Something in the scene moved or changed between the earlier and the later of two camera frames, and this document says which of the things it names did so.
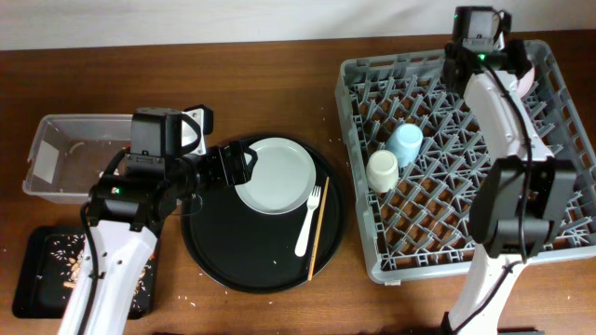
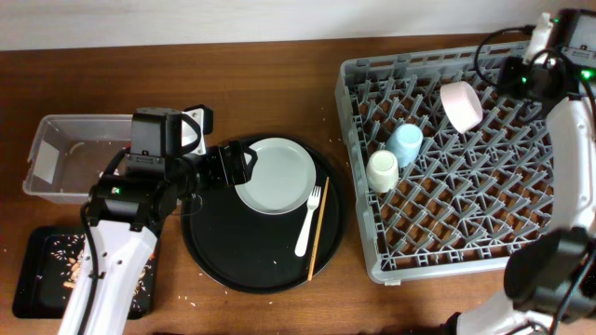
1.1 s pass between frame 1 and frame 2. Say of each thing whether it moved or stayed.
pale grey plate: stayed
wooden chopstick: stayed
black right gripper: moved
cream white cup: stayed
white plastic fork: stayed
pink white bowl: moved
